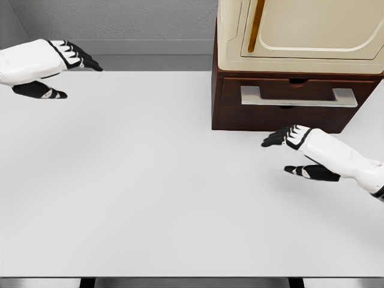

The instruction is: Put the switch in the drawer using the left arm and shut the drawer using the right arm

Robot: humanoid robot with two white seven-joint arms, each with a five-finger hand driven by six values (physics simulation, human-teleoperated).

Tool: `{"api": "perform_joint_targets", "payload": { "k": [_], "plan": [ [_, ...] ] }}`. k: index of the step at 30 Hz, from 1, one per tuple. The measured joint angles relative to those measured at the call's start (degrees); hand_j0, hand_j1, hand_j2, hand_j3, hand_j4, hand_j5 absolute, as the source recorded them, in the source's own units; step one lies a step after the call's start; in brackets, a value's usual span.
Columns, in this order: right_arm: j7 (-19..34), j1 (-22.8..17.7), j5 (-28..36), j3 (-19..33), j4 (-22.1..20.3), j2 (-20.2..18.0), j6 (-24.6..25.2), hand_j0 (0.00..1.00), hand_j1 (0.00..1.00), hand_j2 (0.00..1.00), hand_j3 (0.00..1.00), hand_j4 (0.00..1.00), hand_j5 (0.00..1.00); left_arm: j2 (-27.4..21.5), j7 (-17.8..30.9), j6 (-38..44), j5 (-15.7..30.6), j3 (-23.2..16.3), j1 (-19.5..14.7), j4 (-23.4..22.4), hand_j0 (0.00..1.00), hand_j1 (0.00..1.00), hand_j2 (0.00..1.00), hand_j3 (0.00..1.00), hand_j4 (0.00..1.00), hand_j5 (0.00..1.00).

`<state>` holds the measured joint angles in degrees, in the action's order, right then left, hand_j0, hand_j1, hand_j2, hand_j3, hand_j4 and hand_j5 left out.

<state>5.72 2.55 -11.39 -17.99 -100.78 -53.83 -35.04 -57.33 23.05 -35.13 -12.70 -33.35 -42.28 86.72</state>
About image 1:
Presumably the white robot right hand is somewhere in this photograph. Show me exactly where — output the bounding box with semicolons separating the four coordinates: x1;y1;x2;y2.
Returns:
260;124;366;186

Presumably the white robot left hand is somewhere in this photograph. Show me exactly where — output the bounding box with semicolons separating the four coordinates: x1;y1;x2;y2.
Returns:
0;38;104;100

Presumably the dark brown wooden drawer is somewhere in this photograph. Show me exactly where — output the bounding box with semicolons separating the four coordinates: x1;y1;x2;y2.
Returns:
220;76;376;132

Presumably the dark brown wooden cabinet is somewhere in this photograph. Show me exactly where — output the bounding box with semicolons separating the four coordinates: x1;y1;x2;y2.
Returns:
211;58;384;134

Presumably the cream cabinet door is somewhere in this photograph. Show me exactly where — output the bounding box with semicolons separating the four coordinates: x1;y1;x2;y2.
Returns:
240;0;384;61

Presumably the cream cabinet body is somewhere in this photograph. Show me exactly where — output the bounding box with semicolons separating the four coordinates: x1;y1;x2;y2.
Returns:
216;0;384;74

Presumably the silver drawer handle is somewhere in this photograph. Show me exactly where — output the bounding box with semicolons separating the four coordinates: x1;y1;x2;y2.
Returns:
240;85;359;108

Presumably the gold door handle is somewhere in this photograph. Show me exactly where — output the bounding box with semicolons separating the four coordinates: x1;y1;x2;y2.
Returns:
247;0;266;53

